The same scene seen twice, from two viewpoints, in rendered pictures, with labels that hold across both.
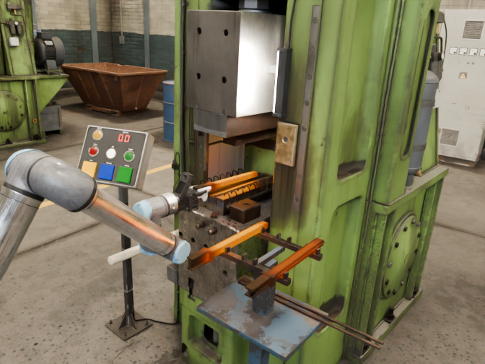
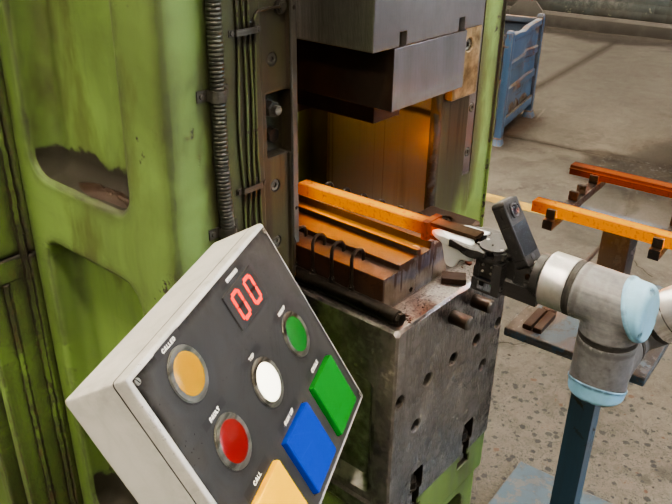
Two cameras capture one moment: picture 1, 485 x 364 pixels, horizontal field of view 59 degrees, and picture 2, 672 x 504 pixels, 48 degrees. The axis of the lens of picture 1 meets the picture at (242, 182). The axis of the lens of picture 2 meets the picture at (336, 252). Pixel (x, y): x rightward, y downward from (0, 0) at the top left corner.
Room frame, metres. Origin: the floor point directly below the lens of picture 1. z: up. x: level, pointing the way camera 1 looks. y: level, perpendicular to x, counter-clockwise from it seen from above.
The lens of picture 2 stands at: (1.95, 1.33, 1.60)
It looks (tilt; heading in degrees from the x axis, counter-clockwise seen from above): 27 degrees down; 270
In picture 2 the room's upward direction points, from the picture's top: 1 degrees clockwise
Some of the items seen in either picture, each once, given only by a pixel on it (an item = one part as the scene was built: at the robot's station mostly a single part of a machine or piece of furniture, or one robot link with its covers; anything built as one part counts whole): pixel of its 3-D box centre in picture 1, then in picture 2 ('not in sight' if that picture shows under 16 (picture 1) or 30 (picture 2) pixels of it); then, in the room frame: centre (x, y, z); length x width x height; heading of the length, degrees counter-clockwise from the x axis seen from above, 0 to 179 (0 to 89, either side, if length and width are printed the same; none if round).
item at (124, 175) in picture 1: (125, 175); (330, 395); (1.94, 0.57, 1.01); 0.07 x 0.05 x 0.07; 75
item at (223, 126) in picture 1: (242, 117); (329, 49); (1.95, 0.02, 1.32); 0.42 x 0.20 x 0.10; 140
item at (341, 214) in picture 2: (242, 184); (336, 215); (1.94, 0.00, 0.99); 0.42 x 0.05 x 0.01; 140
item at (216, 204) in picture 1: (238, 189); (328, 236); (1.95, 0.02, 0.96); 0.42 x 0.20 x 0.09; 140
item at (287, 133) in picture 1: (286, 144); (463, 54); (1.69, -0.17, 1.27); 0.09 x 0.02 x 0.17; 50
